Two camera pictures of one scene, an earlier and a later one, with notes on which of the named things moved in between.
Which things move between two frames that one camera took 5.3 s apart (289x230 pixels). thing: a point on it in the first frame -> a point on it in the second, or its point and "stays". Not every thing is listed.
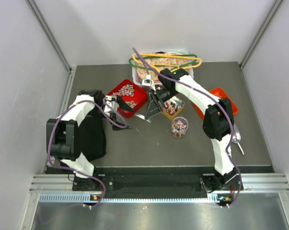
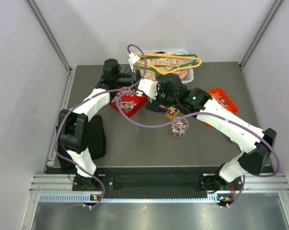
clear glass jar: x=179 y=126 stays
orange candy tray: x=220 y=93 stays
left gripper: x=122 y=105 -> x=135 y=76
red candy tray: x=134 y=97 stays
